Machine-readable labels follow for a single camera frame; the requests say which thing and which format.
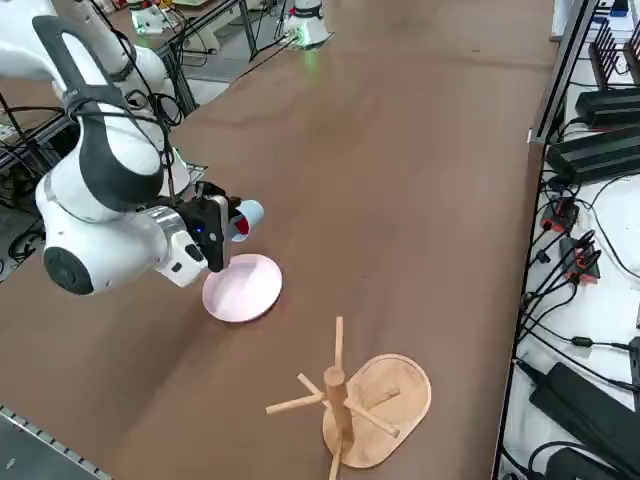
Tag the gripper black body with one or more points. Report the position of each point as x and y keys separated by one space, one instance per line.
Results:
x=215 y=235

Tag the red block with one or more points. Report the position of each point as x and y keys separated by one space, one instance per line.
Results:
x=242 y=225

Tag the blue plastic cup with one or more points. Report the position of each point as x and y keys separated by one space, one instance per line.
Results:
x=254 y=212

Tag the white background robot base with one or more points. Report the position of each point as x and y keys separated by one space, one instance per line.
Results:
x=147 y=17

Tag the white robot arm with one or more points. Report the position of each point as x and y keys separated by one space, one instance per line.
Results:
x=65 y=215
x=310 y=25

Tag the pink plate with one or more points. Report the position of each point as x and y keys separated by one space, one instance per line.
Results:
x=250 y=295

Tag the wooden cup rack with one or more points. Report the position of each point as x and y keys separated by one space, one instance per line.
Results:
x=385 y=395

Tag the orange black plug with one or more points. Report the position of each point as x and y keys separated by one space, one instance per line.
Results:
x=580 y=260
x=560 y=215

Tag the dark slotted stand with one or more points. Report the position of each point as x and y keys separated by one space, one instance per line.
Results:
x=607 y=60

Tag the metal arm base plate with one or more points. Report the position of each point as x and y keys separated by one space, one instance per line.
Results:
x=199 y=172

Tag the aluminium table edge rail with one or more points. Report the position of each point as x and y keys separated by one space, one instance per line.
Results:
x=50 y=437

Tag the aluminium frame rail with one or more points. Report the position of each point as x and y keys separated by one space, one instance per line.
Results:
x=560 y=80

